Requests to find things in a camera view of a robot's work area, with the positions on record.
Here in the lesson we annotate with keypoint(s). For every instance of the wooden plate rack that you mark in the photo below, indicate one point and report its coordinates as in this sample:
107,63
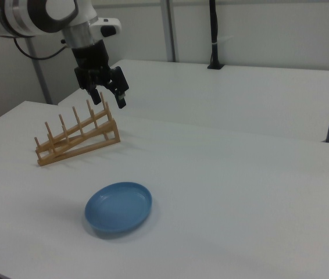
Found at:
94,143

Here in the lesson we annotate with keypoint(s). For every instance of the blue round plate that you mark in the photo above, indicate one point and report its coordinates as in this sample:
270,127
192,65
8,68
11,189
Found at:
118,206

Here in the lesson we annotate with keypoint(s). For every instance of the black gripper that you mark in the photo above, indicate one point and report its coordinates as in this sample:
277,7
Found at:
92,58

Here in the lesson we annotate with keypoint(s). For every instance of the black camera stand pole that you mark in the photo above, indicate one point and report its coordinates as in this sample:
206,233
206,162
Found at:
215,35

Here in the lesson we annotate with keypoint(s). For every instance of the grey metal partition post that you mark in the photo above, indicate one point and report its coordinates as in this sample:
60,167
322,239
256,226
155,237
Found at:
41,78
170,29

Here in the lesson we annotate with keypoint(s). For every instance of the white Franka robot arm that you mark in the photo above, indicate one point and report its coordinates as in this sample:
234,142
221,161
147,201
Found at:
80,11

